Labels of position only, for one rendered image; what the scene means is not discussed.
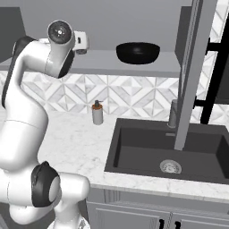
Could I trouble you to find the grey base cabinet door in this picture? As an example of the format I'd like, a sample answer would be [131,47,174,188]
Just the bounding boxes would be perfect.
[86,201,173,229]
[171,211,229,229]

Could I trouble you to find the black bowl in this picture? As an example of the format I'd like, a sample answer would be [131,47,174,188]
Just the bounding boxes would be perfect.
[114,41,161,65]

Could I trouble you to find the grey soap dispenser, brown pump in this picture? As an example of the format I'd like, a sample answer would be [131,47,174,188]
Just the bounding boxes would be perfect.
[91,99,105,126]

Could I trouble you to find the grey tap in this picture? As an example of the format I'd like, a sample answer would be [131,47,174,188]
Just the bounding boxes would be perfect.
[166,98,180,130]

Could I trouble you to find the black sink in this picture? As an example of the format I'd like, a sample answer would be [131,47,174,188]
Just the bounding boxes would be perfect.
[104,117,229,185]

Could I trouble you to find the grey false drawer front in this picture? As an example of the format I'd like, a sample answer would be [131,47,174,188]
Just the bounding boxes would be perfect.
[86,187,229,215]

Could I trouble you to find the grey wall cabinet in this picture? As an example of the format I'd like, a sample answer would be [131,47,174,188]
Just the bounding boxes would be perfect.
[0,0,193,79]

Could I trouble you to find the black wall shelf frame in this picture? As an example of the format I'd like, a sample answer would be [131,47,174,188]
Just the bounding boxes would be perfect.
[192,12,229,125]

